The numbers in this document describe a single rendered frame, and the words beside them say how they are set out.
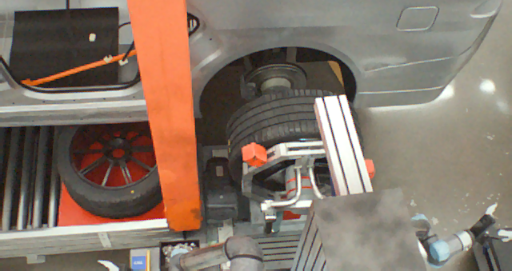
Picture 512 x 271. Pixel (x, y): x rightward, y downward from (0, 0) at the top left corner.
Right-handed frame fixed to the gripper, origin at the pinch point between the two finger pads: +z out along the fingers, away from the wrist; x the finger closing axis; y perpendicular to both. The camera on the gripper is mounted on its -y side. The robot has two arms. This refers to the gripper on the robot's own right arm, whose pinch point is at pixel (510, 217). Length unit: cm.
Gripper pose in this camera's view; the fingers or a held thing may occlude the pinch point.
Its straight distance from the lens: 276.6
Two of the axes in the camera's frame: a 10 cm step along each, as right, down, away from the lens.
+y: 0.1, 6.2, 7.9
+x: 4.1, 7.2, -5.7
